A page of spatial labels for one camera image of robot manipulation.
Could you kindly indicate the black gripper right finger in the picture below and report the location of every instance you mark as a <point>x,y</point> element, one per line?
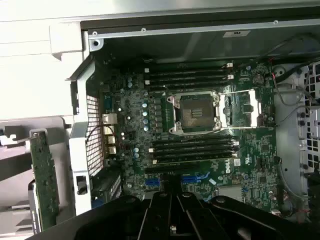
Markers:
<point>200,220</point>

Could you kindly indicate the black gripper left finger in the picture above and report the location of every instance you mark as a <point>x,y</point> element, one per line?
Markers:
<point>155,220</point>

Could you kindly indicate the blue expansion slot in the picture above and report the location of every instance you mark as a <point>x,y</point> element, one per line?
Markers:
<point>152,182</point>

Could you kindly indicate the long black expansion slot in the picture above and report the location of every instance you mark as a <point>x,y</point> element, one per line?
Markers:
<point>172,170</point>

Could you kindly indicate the black RAM slot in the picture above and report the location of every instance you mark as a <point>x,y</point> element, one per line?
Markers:
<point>195,142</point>
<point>160,161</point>
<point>187,72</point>
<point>195,147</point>
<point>187,84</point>
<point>187,66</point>
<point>195,153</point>
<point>187,77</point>

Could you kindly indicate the open black PC case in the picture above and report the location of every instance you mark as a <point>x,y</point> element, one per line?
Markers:
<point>81,155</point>

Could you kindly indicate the CPU socket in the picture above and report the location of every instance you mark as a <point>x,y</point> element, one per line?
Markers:
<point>195,112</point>

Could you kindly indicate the green motherboard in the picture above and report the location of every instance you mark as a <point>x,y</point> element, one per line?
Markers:
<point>140,100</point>

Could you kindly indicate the metal socket cover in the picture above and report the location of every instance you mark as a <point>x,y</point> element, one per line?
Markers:
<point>252,107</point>

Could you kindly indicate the silver drive cage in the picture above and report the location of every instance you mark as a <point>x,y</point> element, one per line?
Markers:
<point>303,150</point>

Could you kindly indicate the grey parts rack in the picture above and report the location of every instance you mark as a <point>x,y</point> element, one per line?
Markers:
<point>15,175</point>

